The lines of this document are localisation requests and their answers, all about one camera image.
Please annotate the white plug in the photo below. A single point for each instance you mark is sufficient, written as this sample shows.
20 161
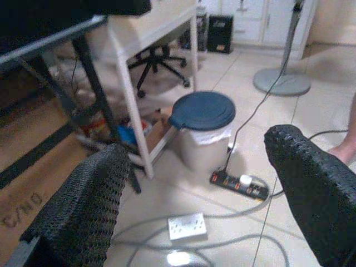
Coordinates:
246 180

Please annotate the blue packet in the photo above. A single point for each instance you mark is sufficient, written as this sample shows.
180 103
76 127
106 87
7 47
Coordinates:
126 135

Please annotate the black frame desk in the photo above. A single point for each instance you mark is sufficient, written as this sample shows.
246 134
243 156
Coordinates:
91 80

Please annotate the white frame table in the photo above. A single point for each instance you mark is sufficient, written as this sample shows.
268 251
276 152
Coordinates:
130 91

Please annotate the black computer tower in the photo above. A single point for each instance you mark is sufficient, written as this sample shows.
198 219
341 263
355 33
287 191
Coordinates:
220 33

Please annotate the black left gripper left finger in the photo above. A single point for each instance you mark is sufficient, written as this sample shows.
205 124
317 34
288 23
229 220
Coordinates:
80 211

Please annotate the black office chair base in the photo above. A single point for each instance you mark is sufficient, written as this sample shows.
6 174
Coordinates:
155 59

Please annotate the grey bin with blue lid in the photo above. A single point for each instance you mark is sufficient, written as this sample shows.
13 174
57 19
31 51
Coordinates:
203 111

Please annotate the grey fan stand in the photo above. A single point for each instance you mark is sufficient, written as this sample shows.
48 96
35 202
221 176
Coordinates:
281 82

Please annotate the white glowing adapter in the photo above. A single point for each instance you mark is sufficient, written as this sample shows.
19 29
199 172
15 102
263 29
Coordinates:
178 258

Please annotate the black power strip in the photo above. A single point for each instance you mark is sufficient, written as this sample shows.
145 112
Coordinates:
233 185

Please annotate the printed brown cardboard box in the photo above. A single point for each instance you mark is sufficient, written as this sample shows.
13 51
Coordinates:
33 172

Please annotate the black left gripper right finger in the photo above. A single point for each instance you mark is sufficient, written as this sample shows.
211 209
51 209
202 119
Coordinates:
320 200

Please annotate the white double socket box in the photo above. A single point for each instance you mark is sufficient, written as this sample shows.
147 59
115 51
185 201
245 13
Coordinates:
187 226

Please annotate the person's bare foot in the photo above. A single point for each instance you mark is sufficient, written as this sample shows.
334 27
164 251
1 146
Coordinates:
346 150

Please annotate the white cabinet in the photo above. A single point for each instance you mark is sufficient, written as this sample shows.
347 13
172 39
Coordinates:
253 22

